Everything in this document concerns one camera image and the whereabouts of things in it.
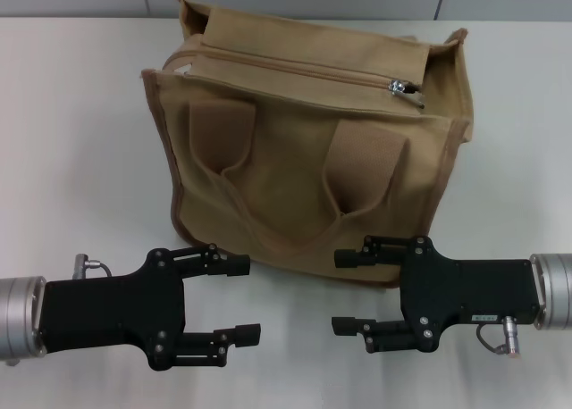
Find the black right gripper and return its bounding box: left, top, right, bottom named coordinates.
left=331, top=234, right=545, bottom=355

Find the gripper connector cable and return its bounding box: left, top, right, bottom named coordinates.
left=72, top=253, right=113, bottom=279
left=475, top=317, right=524, bottom=356

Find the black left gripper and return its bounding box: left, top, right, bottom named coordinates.
left=38, top=242, right=262, bottom=373

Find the right gripper connector cable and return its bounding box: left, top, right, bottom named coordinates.
left=475, top=317, right=524, bottom=356

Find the khaki canvas food bag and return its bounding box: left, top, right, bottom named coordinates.
left=140, top=0, right=475, bottom=290

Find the silver metal zipper pull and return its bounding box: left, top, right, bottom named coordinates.
left=387, top=79, right=425, bottom=112

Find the left gripper connector cable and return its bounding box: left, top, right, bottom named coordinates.
left=72, top=253, right=113, bottom=279

